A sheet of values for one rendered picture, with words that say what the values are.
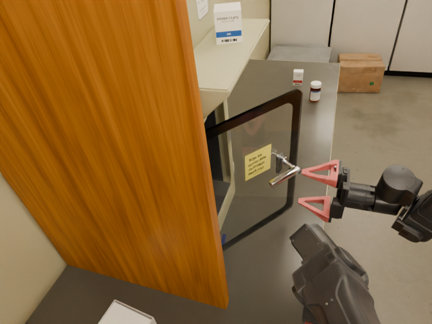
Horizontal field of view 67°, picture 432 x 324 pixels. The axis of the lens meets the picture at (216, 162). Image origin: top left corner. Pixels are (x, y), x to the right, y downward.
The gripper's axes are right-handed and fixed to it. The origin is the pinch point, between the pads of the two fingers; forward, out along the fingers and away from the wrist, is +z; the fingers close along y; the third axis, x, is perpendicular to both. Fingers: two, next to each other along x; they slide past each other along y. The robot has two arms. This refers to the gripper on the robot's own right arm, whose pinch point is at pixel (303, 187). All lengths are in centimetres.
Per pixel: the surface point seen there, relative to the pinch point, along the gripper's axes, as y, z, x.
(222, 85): 31.1, 13.8, 11.1
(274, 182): 0.8, 6.5, 0.8
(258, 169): 2.0, 10.8, -1.6
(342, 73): -103, -17, -258
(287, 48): -93, 42, -285
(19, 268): -16, 66, 30
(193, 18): 35.6, 23.8, -4.3
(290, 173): 0.8, 3.5, -3.1
